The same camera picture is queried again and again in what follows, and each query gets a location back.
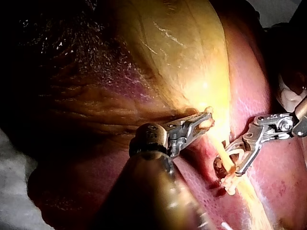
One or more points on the gallbladder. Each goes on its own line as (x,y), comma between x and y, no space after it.
(182,60)

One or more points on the thin tube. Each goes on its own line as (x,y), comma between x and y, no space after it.
(224,155)

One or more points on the right arm instrument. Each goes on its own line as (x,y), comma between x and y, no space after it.
(271,127)

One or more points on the dark left arm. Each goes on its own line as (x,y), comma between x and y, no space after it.
(148,191)

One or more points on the dark right arm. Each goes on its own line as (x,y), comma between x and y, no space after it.
(301,117)

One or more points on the left arm instrument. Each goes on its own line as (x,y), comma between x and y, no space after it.
(153,137)

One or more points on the white cloth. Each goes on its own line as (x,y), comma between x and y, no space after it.
(16,191)

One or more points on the right arm instrument jaw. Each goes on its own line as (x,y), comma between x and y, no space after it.
(233,145)
(249,159)

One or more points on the left arm instrument jaw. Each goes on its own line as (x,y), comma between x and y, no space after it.
(196,133)
(200,117)

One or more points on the white clip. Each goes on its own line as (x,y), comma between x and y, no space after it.
(237,153)
(231,189)
(229,180)

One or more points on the dark red liver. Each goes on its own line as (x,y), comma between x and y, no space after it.
(251,83)

